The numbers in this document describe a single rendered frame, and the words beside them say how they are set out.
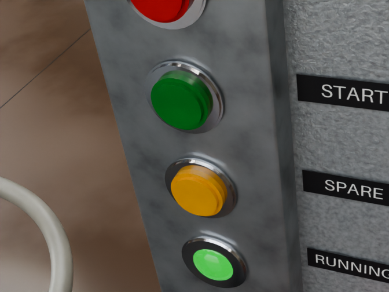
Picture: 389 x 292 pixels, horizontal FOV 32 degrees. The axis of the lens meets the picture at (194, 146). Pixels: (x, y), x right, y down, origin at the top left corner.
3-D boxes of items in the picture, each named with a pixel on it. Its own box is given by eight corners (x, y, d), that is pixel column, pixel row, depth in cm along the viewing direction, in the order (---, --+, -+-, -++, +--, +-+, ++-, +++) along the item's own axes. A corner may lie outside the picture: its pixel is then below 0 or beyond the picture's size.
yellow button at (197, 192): (232, 208, 32) (226, 166, 30) (224, 223, 31) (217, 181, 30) (182, 199, 33) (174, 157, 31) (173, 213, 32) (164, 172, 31)
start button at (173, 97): (219, 121, 29) (211, 70, 27) (209, 137, 28) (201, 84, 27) (165, 114, 30) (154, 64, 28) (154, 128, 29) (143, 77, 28)
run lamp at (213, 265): (243, 272, 35) (238, 240, 34) (234, 292, 34) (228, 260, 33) (201, 262, 36) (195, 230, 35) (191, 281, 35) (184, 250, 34)
